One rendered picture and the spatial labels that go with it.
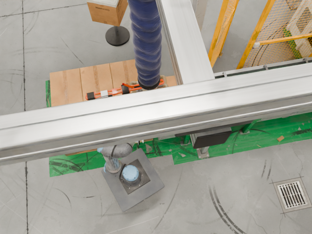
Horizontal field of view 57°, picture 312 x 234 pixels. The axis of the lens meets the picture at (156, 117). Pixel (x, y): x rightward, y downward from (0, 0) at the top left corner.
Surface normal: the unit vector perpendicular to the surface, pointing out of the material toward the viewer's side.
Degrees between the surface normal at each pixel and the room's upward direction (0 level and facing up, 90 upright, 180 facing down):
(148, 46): 81
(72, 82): 0
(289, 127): 0
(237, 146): 0
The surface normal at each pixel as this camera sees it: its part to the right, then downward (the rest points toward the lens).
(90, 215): 0.00, -0.40
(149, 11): 0.21, 0.86
